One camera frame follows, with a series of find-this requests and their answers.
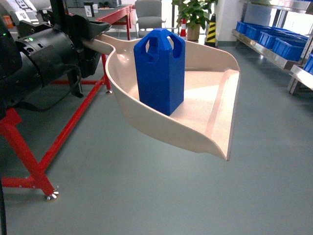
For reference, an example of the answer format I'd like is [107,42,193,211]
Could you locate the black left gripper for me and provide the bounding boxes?
[17,13,111,98]

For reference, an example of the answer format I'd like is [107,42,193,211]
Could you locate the blue plastic block part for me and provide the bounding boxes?
[134,28,185,116]

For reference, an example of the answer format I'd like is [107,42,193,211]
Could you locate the beige plastic dustpan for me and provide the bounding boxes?
[83,34,240,160]

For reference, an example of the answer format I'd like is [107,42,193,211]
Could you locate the steel shelf rack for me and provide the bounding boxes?
[231,0,313,95]

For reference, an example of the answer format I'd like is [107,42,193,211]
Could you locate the blue bin on shelf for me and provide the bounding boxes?
[303,53,313,74]

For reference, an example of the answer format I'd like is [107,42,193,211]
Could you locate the grey office chair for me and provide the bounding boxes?
[135,0,166,38]

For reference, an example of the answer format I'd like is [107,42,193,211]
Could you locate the red white traffic cone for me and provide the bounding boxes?
[179,19,186,40]

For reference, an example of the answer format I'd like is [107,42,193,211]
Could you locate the green potted plant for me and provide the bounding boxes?
[172,0,218,41]

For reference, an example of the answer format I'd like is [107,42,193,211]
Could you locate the yellow black striped bollard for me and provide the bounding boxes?
[204,14,216,47]

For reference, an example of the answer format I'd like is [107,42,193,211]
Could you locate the blue storage bin left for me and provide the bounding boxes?
[235,21,251,34]

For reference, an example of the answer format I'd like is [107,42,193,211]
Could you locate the blue storage bin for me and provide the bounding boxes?
[245,25,272,41]
[235,21,251,34]
[258,30,293,49]

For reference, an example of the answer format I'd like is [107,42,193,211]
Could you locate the blue storage bin middle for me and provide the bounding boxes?
[245,25,272,41]

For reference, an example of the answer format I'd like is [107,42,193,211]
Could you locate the blue storage bin right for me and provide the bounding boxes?
[258,30,293,49]

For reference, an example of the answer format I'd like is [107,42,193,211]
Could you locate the blue bin with red parts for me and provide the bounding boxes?
[272,38,306,61]

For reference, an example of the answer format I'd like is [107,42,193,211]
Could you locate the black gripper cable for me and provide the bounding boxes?
[14,64,82,111]

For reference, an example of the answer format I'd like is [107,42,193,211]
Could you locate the red metal table frame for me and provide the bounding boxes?
[0,4,135,202]

